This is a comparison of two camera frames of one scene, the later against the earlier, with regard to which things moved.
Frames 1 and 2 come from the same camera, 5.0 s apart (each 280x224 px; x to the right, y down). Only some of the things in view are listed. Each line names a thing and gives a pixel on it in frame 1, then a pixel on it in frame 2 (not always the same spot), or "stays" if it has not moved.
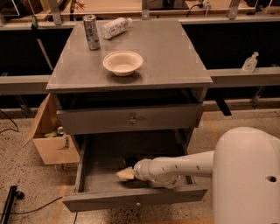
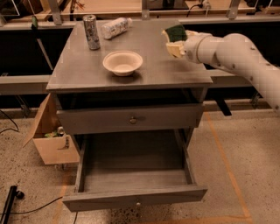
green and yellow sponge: [130, 161] → [176, 33]
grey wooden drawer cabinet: [120, 121] stays
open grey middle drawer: [98, 157] stays
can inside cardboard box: [60, 130] stays
